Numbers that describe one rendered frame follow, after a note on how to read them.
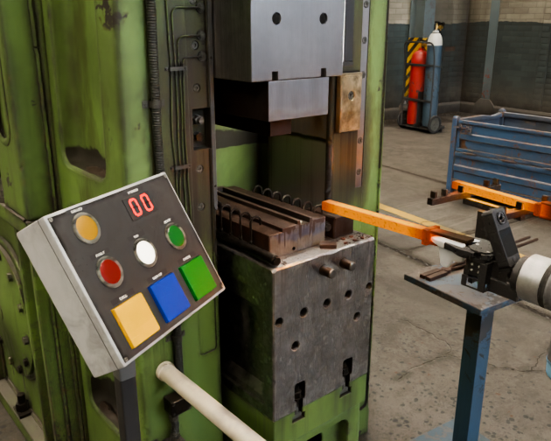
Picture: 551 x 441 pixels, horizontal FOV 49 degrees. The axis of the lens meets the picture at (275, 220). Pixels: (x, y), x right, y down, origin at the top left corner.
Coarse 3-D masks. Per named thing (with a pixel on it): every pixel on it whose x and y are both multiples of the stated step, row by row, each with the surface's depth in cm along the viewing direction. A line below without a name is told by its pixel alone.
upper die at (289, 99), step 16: (224, 80) 155; (272, 80) 143; (288, 80) 145; (304, 80) 148; (320, 80) 152; (224, 96) 156; (240, 96) 151; (256, 96) 146; (272, 96) 143; (288, 96) 146; (304, 96) 150; (320, 96) 153; (224, 112) 157; (240, 112) 152; (256, 112) 147; (272, 112) 144; (288, 112) 147; (304, 112) 151; (320, 112) 154
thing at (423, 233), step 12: (324, 204) 151; (336, 204) 149; (348, 216) 146; (360, 216) 143; (372, 216) 140; (384, 216) 139; (396, 228) 135; (408, 228) 132; (420, 228) 130; (432, 228) 128; (456, 240) 123; (468, 240) 122
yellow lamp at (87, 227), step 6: (84, 216) 104; (78, 222) 102; (84, 222) 103; (90, 222) 104; (78, 228) 101; (84, 228) 102; (90, 228) 103; (96, 228) 105; (84, 234) 102; (90, 234) 103; (96, 234) 104
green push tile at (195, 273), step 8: (200, 256) 124; (184, 264) 120; (192, 264) 121; (200, 264) 123; (184, 272) 118; (192, 272) 120; (200, 272) 122; (208, 272) 124; (192, 280) 119; (200, 280) 121; (208, 280) 123; (192, 288) 118; (200, 288) 120; (208, 288) 122; (192, 296) 119; (200, 296) 119
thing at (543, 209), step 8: (456, 184) 190; (464, 184) 188; (472, 184) 188; (472, 192) 185; (480, 192) 182; (488, 192) 180; (496, 192) 178; (504, 192) 178; (496, 200) 178; (504, 200) 175; (512, 200) 173; (520, 200) 170; (528, 200) 170; (528, 208) 169; (536, 208) 166; (544, 208) 165; (544, 216) 165
